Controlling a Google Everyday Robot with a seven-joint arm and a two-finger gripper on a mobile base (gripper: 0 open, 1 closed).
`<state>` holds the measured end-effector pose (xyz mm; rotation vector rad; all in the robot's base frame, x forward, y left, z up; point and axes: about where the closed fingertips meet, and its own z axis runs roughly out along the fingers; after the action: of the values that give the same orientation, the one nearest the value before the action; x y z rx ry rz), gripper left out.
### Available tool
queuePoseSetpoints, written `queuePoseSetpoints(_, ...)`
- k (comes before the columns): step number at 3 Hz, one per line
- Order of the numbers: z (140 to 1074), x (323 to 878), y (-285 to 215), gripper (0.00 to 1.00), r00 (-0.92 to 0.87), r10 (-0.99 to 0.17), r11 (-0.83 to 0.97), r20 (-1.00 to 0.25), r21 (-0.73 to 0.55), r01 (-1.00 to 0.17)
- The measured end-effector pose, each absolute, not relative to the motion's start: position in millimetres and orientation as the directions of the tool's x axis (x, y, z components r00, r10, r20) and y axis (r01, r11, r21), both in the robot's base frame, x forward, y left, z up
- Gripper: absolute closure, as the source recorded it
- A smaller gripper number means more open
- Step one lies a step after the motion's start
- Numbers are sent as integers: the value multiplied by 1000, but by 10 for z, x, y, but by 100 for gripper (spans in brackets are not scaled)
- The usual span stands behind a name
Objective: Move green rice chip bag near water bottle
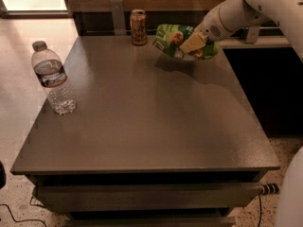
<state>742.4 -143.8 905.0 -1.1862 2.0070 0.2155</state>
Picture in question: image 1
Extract orange soda can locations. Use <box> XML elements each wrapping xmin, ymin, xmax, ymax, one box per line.
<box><xmin>130</xmin><ymin>9</ymin><xmax>148</xmax><ymax>45</ymax></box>

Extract metal wall bracket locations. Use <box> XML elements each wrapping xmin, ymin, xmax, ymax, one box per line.
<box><xmin>110</xmin><ymin>0</ymin><xmax>126</xmax><ymax>35</ymax></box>
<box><xmin>244</xmin><ymin>26</ymin><xmax>260</xmax><ymax>44</ymax></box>

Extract black floor cable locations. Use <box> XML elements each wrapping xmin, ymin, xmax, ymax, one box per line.
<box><xmin>0</xmin><ymin>203</ymin><xmax>48</xmax><ymax>227</ymax></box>

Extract striped cable plug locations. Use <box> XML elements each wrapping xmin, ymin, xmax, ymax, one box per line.
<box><xmin>261</xmin><ymin>183</ymin><xmax>279</xmax><ymax>195</ymax></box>

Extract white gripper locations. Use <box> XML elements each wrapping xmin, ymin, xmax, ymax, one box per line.
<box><xmin>180</xmin><ymin>7</ymin><xmax>232</xmax><ymax>54</ymax></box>

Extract right metal wall bracket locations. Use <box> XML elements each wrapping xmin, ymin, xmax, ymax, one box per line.
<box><xmin>244</xmin><ymin>26</ymin><xmax>260</xmax><ymax>44</ymax></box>

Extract grey drawer cabinet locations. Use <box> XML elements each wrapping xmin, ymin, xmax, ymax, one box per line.
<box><xmin>11</xmin><ymin>36</ymin><xmax>279</xmax><ymax>227</ymax></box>

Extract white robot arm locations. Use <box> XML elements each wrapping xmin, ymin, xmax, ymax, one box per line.
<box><xmin>181</xmin><ymin>0</ymin><xmax>303</xmax><ymax>227</ymax></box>

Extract left metal wall bracket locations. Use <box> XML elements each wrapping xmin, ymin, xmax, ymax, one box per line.
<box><xmin>110</xmin><ymin>0</ymin><xmax>126</xmax><ymax>35</ymax></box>

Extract clear plastic water bottle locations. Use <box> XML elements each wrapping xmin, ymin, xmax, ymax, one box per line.
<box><xmin>31</xmin><ymin>41</ymin><xmax>77</xmax><ymax>115</ymax></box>

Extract black object at left edge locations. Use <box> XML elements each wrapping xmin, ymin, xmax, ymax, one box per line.
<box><xmin>0</xmin><ymin>161</ymin><xmax>7</xmax><ymax>189</ymax></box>

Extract green rice chip bag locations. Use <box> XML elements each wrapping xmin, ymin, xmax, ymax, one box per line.
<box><xmin>152</xmin><ymin>24</ymin><xmax>219</xmax><ymax>61</ymax></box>

